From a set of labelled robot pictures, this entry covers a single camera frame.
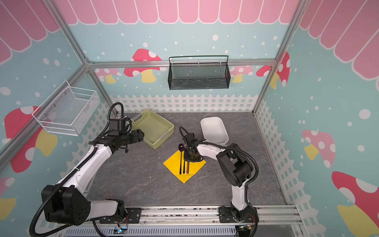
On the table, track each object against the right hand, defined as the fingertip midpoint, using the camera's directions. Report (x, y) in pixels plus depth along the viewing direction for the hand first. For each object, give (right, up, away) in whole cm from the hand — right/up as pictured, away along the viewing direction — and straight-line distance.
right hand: (186, 158), depth 94 cm
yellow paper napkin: (-8, -3, -2) cm, 9 cm away
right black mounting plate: (+22, -24, -19) cm, 38 cm away
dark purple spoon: (-4, +6, +5) cm, 9 cm away
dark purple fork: (-1, +7, +6) cm, 9 cm away
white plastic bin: (+20, +18, +11) cm, 28 cm away
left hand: (-27, +14, -9) cm, 32 cm away
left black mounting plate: (-26, -25, -20) cm, 41 cm away
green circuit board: (-31, -31, -21) cm, 49 cm away
